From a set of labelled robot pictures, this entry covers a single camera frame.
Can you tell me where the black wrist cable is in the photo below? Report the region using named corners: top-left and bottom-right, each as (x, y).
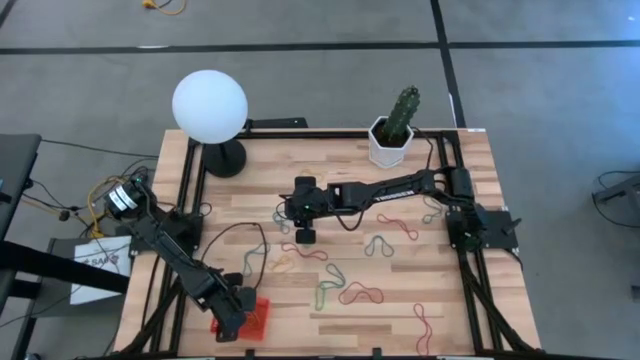
top-left (333, 212), bottom-right (367, 232)
top-left (199, 221), bottom-right (269, 291)

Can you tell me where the green rubber band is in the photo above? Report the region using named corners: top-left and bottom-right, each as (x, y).
top-left (314, 263), bottom-right (347, 312)

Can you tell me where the yellow cable bundle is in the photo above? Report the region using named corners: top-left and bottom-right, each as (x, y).
top-left (87, 175), bottom-right (130, 240)

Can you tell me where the white paper sign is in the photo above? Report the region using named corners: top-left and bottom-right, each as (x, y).
top-left (69, 235), bottom-right (133, 306)

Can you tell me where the grey-blue rubber band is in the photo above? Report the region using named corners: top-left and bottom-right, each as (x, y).
top-left (422, 197), bottom-right (445, 225)

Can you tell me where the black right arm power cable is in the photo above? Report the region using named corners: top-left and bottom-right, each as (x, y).
top-left (412, 127), bottom-right (436, 171)

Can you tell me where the green cactus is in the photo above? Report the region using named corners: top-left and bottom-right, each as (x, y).
top-left (382, 84), bottom-right (422, 144)

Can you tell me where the teal rubber band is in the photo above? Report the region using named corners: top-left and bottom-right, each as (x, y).
top-left (242, 242), bottom-right (272, 278)
top-left (364, 235), bottom-right (395, 258)
top-left (272, 209), bottom-right (292, 235)

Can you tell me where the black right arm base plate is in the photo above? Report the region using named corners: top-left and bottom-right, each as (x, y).
top-left (446, 209), bottom-right (522, 251)

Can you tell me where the red rubber band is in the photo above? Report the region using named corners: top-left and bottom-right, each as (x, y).
top-left (377, 213), bottom-right (420, 242)
top-left (338, 281), bottom-right (385, 306)
top-left (280, 241), bottom-right (330, 262)
top-left (413, 303), bottom-right (433, 356)

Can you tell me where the black desk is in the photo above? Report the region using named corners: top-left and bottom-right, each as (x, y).
top-left (0, 132), bottom-right (43, 241)

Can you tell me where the black power adapter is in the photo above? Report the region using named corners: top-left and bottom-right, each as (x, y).
top-left (127, 169), bottom-right (151, 189)

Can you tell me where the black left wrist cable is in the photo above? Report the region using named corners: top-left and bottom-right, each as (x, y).
top-left (199, 221), bottom-right (269, 291)

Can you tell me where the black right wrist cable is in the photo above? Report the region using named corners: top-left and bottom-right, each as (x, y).
top-left (333, 212), bottom-right (367, 232)

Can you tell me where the white hexagonal plant pot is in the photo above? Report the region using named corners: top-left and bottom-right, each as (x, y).
top-left (368, 115), bottom-right (415, 170)

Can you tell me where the black stand beam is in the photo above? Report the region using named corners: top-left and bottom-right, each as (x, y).
top-left (0, 239), bottom-right (131, 360)

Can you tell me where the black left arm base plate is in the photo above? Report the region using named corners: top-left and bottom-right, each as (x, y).
top-left (128, 212), bottom-right (204, 254)

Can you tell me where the black chair base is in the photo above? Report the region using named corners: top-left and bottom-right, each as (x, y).
top-left (591, 169), bottom-right (640, 231)

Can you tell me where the red plastic mesh bin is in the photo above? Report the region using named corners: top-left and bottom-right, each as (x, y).
top-left (209, 295), bottom-right (272, 343)

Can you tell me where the yellow floor cable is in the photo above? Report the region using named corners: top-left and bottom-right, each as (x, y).
top-left (142, 0), bottom-right (187, 16)

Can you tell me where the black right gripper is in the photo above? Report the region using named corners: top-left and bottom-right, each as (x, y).
top-left (287, 174), bottom-right (332, 246)

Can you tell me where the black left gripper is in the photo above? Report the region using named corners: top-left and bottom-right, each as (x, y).
top-left (213, 272), bottom-right (258, 344)

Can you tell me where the white globe lamp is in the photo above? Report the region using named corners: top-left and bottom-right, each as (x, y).
top-left (171, 68), bottom-right (250, 179)

